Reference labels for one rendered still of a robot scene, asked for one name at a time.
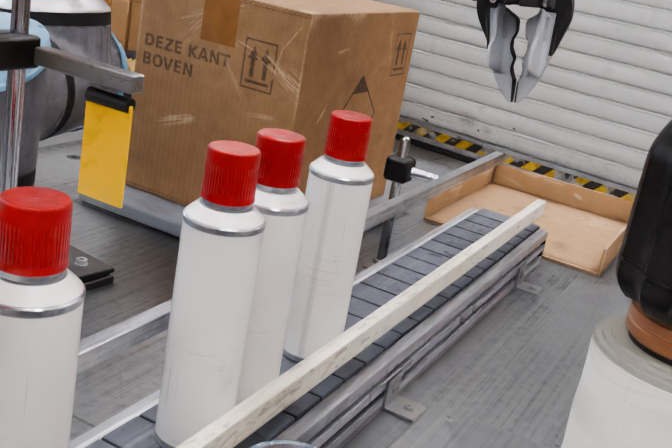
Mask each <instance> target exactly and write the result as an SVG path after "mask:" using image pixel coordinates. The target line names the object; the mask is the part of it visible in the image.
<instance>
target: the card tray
mask: <svg viewBox="0 0 672 448"><path fill-rule="evenodd" d="M537 199H540V200H544V201H546V205H545V209H544V213H543V215H542V216H541V217H539V218H538V219H537V220H535V221H534V222H533V224H536V225H539V226H540V229H544V230H546V231H548V235H547V239H546V243H545V247H544V251H543V255H542V258H543V259H546V260H549V261H552V262H555V263H558V264H562V265H565V266H568V267H571V268H574V269H577V270H580V271H583V272H586V273H589V274H592V275H595V276H598V277H599V276H600V275H601V274H602V272H603V271H604V270H605V269H606V268H607V266H608V265H609V264H610V263H611V262H612V260H613V259H614V258H615V257H616V256H617V254H618V253H619V251H620V247H621V244H622V240H623V237H624V233H625V230H626V226H627V223H628V219H629V216H630V212H631V209H632V205H633V202H632V201H629V200H625V199H622V198H618V197H615V196H611V195H608V194H604V193H601V192H597V191H594V190H590V189H587V188H584V187H580V186H577V185H573V184H570V183H566V182H563V181H559V180H556V179H552V178H549V177H545V176H542V175H538V174H535V173H532V172H528V171H525V170H521V169H518V168H514V167H511V166H507V165H504V164H498V165H496V166H494V167H492V168H490V169H488V170H486V171H484V172H482V173H480V174H478V175H476V176H474V177H472V178H470V179H468V180H466V181H464V182H462V183H460V184H458V185H456V186H454V187H452V188H450V189H448V190H446V191H444V192H442V193H440V194H438V195H436V196H434V197H432V198H430V199H428V200H427V203H426V208H425V213H424V217H423V219H424V220H427V221H430V222H433V223H436V224H439V225H443V224H444V223H446V222H448V221H450V220H451V219H453V218H455V217H457V216H458V215H460V214H462V213H463V212H465V211H467V210H469V209H470V208H472V207H473V208H477V209H482V208H484V209H488V210H491V211H494V212H497V213H500V214H504V215H507V216H510V217H513V216H514V215H516V214H517V213H519V212H520V211H521V210H523V209H524V208H526V207H527V206H529V205H530V204H532V203H533V202H535V201H536V200H537Z"/></svg>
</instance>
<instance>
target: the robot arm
mask: <svg viewBox="0 0 672 448"><path fill-rule="evenodd" d="M472 1H477V4H476V6H477V15H478V19H479V22H480V25H481V27H482V30H483V32H484V35H485V38H486V40H487V66H488V67H489V68H490V69H492V72H493V75H494V78H495V81H496V83H497V85H498V87H499V89H500V91H501V93H502V94H503V96H504V97H505V99H506V100H507V102H513V99H514V93H515V87H516V93H515V100H514V103H520V102H521V101H522V100H523V99H524V98H525V97H526V96H527V95H528V94H529V93H530V92H531V91H532V89H533V88H534V87H535V85H536V84H537V82H538V81H539V79H540V77H541V76H542V74H543V72H544V71H545V69H546V67H547V65H548V64H549V62H550V60H551V58H552V56H553V55H554V53H555V51H556V50H557V48H558V46H559V44H560V42H561V41H562V39H563V37H564V35H565V33H566V31H567V30H568V28H569V26H570V24H571V21H572V18H573V14H574V7H575V0H472ZM506 5H519V6H521V7H533V8H538V7H539V8H540V11H539V13H538V14H537V15H535V16H533V17H531V18H529V19H528V20H527V21H526V27H525V36H526V39H527V41H528V46H527V51H526V53H525V55H524V57H523V58H522V67H523V71H522V73H521V76H520V78H519V80H518V81H517V79H516V76H515V72H514V64H515V61H516V53H515V50H514V40H515V37H516V36H517V34H518V33H519V29H520V18H519V17H518V16H517V15H516V14H515V13H514V12H512V11H511V10H510V9H509V8H507V7H506ZM11 7H12V0H0V29H10V22H11ZM29 34H33V35H36V36H39V37H40V38H41V47H44V46H49V47H52V48H55V49H59V50H62V51H65V52H69V53H72V54H76V55H79V56H82V57H86V58H89V59H92V60H96V61H99V62H102V63H106V64H109V65H113V66H116V67H119V68H123V69H126V70H128V62H127V57H126V54H125V51H124V49H123V47H122V45H121V43H119V42H118V40H117V39H116V37H115V35H114V34H113V33H112V32H111V8H110V6H109V5H108V4H107V3H106V2H105V1H104V0H31V10H30V24H29ZM6 80H7V71H0V168H1V153H2V139H3V124H4V109H5V95H6ZM516 81H517V86H516ZM90 86H93V87H96V88H100V89H103V90H106V91H109V92H112V93H116V94H119V95H122V96H123V94H124V92H121V91H118V90H115V89H112V88H108V87H105V86H102V85H99V84H96V83H92V82H89V81H86V80H83V79H79V78H76V77H73V76H70V75H66V74H63V73H60V72H57V71H54V70H50V69H47V68H44V67H41V66H38V68H33V69H26V77H25V91H24V104H23V118H22V131H21V144H20V158H19V171H18V185H17V187H24V186H33V187H34V183H35V174H36V165H37V156H38V147H39V141H42V140H45V139H48V138H51V137H54V136H57V135H60V134H64V133H67V132H75V131H79V130H82V129H84V120H85V109H86V99H85V91H86V89H87V88H88V87H90Z"/></svg>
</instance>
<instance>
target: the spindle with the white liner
mask: <svg viewBox="0 0 672 448"><path fill-rule="evenodd" d="M615 270H616V278H617V281H618V284H619V287H620V289H621V291H622V292H623V294H624V295H625V296H626V297H628V298H630V299H631V303H630V306H629V310H628V313H627V315H622V316H615V317H611V318H608V319H605V320H603V321H602V322H601V323H599V325H598V326H596V327H595V329H594V330H593V333H592V338H591V342H590V346H589V350H588V354H587V358H586V362H585V365H584V369H583V373H582V376H581V379H580V382H579V385H578V388H577V391H576V393H575V396H574V400H573V404H572V408H571V411H570V415H569V419H568V423H567V427H566V432H565V436H564V440H563V443H562V446H561V448H672V119H671V120H670V121H669V122H668V124H667V125H666V126H665V127H664V128H663V129H662V130H661V132H660V133H659V134H658V136H657V137H656V138H655V140H654V141H653V143H652V145H651V147H650V149H649V151H648V154H647V157H646V160H645V163H644V167H643V170H642V174H641V177H640V181H639V184H638V188H637V191H636V195H635V198H634V202H633V205H632V209H631V212H630V216H629V219H628V223H627V226H626V230H625V233H624V237H623V240H622V244H621V247H620V251H619V254H618V258H617V261H616V269H615Z"/></svg>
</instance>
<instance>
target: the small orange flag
mask: <svg viewBox="0 0 672 448"><path fill-rule="evenodd" d="M85 99H86V109H85V120H84V130H83V141H82V151H81V162H80V172H79V183H78V193H81V194H83V195H86V196H89V197H91V198H94V199H97V200H99V201H102V202H105V203H107V204H110V205H113V206H115V207H118V208H122V206H123V197H124V188H125V179H126V170H127V161H128V152H129V143H130V134H131V125H132V116H133V111H134V109H135V105H136V103H135V100H134V99H132V98H128V97H125V96H122V95H119V94H116V93H112V92H109V91H106V90H103V89H100V88H96V87H93V86H90V87H88V88H87V89H86V91H85Z"/></svg>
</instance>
